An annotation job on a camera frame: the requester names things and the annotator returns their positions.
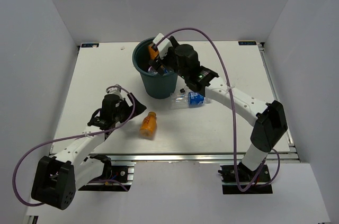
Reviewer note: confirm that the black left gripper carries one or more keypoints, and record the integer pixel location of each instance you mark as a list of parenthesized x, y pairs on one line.
[(139, 108)]

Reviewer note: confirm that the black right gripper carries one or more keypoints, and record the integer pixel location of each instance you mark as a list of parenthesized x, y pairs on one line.
[(158, 62)]

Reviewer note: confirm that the orange bottle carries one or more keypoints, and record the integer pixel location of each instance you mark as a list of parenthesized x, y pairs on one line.
[(148, 125), (152, 52)]

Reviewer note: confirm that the blue label bottle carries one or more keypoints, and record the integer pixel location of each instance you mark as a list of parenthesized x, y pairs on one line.
[(152, 71), (188, 100)]

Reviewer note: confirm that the orange bottle front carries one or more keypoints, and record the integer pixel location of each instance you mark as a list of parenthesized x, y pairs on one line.
[(148, 125)]

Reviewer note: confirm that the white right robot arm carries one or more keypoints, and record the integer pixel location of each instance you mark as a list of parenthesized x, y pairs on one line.
[(268, 119)]

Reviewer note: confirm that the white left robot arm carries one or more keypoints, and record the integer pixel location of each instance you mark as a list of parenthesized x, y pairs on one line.
[(57, 178)]

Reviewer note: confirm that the dark teal plastic bin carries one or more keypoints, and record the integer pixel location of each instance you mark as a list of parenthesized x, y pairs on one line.
[(156, 86)]

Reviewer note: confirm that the black logo sticker right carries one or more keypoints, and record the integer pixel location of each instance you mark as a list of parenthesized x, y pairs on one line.
[(247, 43)]

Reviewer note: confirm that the black logo sticker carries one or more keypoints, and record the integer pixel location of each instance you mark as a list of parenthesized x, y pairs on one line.
[(247, 43), (89, 45)]

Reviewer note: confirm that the black logo sticker left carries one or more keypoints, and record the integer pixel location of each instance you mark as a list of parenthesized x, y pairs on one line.
[(89, 45)]

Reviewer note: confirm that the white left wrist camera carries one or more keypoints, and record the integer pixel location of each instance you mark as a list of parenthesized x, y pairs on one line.
[(115, 90)]

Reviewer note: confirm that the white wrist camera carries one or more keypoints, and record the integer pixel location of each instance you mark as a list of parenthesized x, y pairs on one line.
[(162, 46), (115, 90)]

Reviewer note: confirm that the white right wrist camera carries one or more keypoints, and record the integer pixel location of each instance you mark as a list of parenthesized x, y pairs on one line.
[(162, 46)]

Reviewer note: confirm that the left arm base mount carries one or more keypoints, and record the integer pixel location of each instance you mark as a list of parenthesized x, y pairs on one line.
[(116, 176)]

